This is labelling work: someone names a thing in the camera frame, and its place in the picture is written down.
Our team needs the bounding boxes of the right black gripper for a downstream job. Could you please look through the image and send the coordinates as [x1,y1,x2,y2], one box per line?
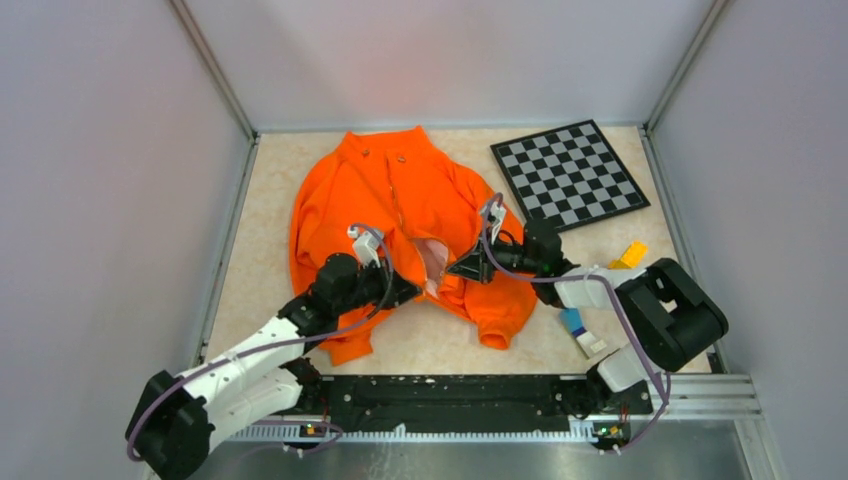
[447,226,541,285]

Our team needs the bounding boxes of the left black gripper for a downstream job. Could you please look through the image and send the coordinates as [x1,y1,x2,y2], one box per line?
[335,256,422,315]

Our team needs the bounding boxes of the orange zip-up jacket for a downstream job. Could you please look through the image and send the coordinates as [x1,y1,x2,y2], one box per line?
[289,127,537,350]

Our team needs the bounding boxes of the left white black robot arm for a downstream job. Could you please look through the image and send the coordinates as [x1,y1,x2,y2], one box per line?
[125,253,421,479]

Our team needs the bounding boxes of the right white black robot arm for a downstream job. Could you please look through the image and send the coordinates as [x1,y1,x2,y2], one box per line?
[447,214,729,412]

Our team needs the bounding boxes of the black and grey checkerboard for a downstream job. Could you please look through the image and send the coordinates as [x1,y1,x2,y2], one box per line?
[490,119,651,233]

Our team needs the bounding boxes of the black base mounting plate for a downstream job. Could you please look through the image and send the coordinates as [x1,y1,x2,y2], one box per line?
[288,374,654,434]

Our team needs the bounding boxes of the blue and white box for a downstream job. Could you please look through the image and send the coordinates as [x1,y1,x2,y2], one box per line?
[558,308,607,359]

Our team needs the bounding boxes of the yellow red toy blocks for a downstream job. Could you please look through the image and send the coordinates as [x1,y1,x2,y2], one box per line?
[608,241,648,270]

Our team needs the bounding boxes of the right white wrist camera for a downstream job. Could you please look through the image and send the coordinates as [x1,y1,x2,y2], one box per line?
[480,199,507,244]

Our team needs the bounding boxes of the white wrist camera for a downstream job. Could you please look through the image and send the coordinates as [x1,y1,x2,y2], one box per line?
[347,224,383,266]
[480,199,507,244]

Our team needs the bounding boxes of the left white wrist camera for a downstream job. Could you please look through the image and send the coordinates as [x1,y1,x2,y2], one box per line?
[347,224,383,266]

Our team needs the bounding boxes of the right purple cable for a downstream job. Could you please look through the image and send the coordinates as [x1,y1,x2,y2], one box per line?
[480,192,672,455]

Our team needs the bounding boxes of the aluminium frame rail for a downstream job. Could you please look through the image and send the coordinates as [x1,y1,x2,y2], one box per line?
[186,374,762,479]

